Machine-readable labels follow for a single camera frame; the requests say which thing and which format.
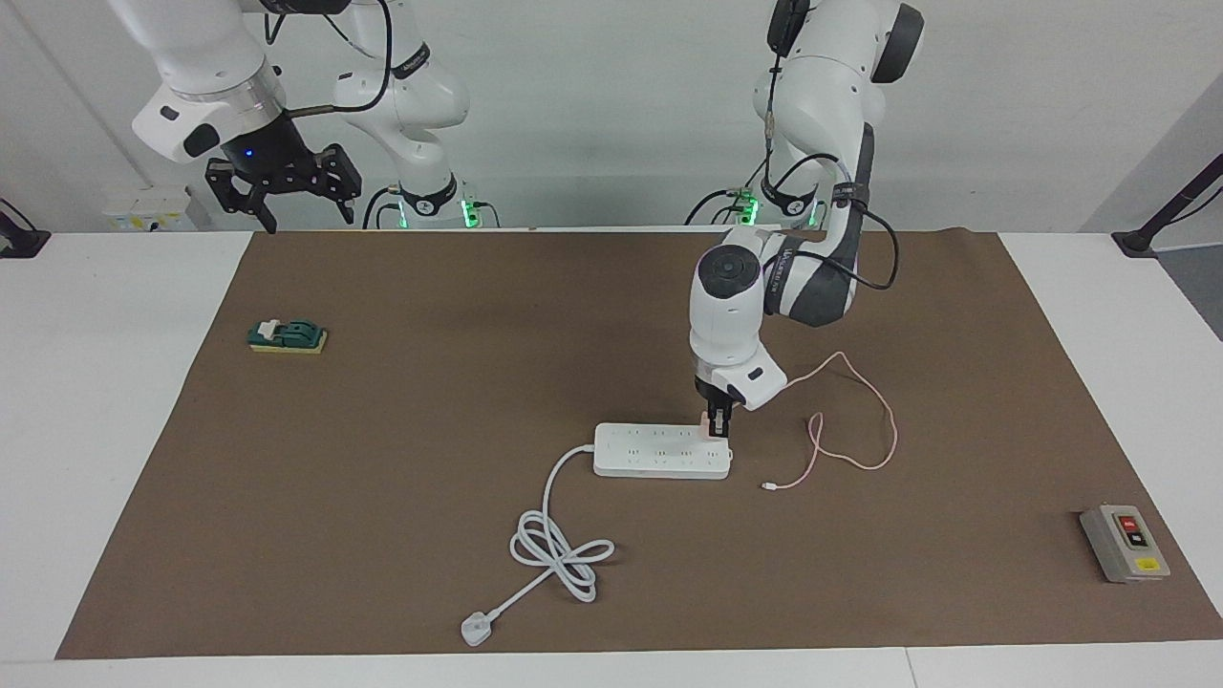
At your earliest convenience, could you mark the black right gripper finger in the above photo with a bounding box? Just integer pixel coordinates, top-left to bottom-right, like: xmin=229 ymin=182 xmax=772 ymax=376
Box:
xmin=315 ymin=143 xmax=364 ymax=227
xmin=206 ymin=161 xmax=280 ymax=235

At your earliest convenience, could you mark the pink charging cable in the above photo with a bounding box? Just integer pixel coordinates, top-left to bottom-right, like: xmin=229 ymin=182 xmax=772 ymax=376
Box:
xmin=762 ymin=352 xmax=899 ymax=492

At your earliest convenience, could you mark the white power strip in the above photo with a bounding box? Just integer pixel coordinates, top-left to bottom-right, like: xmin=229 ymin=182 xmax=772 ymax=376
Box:
xmin=593 ymin=423 xmax=734 ymax=481

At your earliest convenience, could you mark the brown table mat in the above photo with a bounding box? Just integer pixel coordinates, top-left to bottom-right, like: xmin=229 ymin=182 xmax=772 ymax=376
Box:
xmin=55 ymin=227 xmax=1223 ymax=660

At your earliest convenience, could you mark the black angled stand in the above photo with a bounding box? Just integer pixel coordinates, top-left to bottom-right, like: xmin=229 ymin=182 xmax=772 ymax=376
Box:
xmin=1111 ymin=153 xmax=1223 ymax=259

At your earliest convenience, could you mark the black base cable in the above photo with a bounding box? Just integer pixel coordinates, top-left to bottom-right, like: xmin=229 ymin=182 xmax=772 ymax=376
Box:
xmin=683 ymin=143 xmax=775 ymax=230
xmin=362 ymin=184 xmax=407 ymax=230

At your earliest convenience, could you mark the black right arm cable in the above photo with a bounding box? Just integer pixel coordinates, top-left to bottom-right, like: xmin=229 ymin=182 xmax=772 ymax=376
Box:
xmin=268 ymin=0 xmax=395 ymax=120

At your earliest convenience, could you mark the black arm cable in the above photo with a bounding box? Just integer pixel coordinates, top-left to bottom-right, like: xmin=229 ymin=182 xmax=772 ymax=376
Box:
xmin=268 ymin=0 xmax=395 ymax=120
xmin=764 ymin=53 xmax=901 ymax=292

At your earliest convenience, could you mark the white wall socket box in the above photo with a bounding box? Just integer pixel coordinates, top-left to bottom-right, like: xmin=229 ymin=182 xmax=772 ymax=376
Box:
xmin=103 ymin=186 xmax=216 ymax=233

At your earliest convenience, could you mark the green knife switch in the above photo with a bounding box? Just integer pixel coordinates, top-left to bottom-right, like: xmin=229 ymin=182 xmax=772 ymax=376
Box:
xmin=247 ymin=318 xmax=329 ymax=355

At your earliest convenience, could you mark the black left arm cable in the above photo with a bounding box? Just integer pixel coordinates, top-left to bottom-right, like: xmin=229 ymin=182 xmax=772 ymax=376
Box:
xmin=764 ymin=53 xmax=901 ymax=292

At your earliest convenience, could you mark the white power strip cord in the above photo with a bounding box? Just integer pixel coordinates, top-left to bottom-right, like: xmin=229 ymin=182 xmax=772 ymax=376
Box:
xmin=461 ymin=444 xmax=615 ymax=648

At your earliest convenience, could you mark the grey push-button switch box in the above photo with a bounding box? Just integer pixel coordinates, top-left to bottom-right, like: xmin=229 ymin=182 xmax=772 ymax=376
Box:
xmin=1079 ymin=504 xmax=1171 ymax=585

